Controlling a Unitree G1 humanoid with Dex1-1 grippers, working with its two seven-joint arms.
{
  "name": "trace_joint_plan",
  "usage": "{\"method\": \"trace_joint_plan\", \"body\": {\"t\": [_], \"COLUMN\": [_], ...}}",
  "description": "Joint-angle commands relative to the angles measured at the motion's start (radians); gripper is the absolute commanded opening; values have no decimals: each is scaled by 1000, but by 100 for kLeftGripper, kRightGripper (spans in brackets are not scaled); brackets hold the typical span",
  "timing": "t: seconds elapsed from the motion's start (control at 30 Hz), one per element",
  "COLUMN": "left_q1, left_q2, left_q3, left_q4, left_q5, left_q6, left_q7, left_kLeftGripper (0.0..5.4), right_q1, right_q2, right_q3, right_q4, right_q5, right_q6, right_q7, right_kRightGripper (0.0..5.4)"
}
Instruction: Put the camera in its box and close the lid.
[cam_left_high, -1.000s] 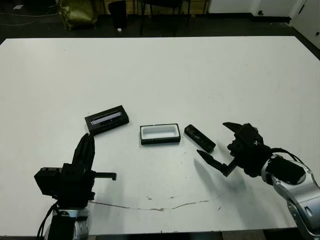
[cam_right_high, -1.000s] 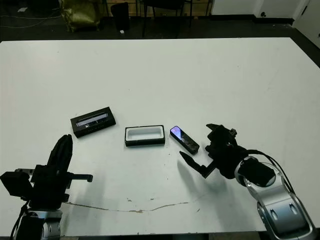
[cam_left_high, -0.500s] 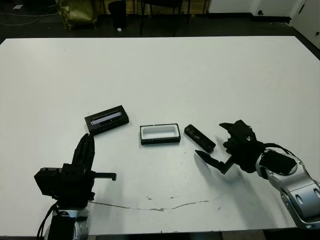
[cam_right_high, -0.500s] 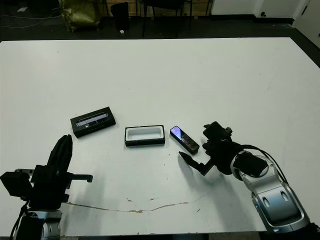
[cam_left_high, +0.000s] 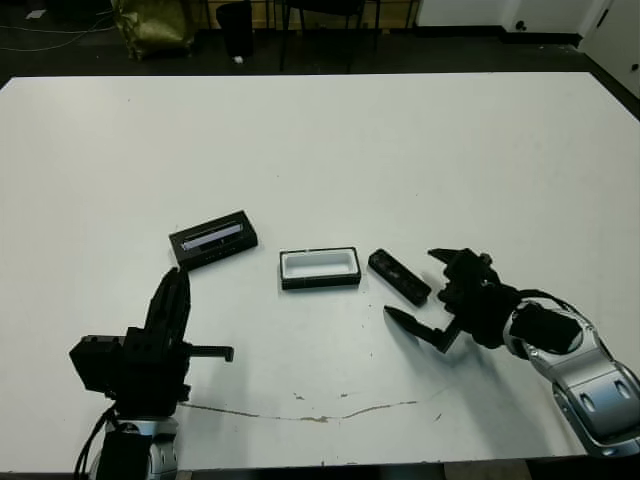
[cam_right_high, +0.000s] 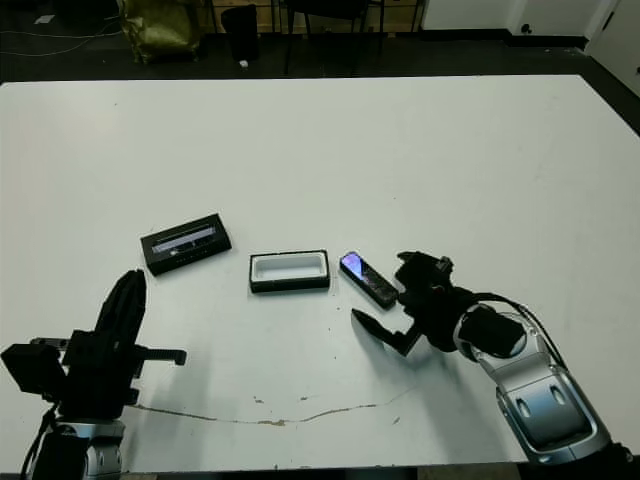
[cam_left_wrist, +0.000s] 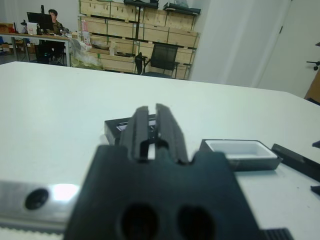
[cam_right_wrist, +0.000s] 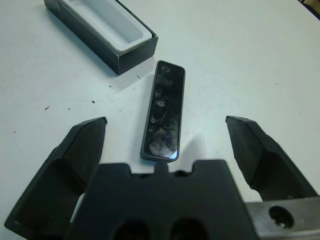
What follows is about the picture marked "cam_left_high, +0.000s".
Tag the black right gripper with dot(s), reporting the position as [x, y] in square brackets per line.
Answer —
[480, 300]

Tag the black box lid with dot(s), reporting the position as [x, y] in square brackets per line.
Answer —
[215, 245]

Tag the black waste bin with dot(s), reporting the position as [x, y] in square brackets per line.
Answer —
[235, 30]

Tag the black handheld camera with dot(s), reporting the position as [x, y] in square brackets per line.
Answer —
[400, 277]

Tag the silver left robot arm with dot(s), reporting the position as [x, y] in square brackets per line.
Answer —
[160, 450]

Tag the white door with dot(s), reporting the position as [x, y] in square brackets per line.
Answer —
[615, 45]

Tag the yellow-green bag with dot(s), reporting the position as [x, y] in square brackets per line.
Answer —
[152, 25]

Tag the black round wall knob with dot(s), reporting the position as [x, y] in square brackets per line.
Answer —
[520, 25]

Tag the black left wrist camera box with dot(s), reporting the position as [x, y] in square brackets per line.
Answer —
[97, 365]

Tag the black chair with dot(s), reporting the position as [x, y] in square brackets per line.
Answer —
[320, 7]

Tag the wooden cabinet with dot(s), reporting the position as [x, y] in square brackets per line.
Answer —
[265, 12]

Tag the black box base white lining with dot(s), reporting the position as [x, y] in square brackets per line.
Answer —
[320, 282]

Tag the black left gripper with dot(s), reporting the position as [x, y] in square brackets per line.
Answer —
[155, 375]

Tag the white paper sheet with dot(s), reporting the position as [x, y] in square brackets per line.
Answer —
[36, 14]

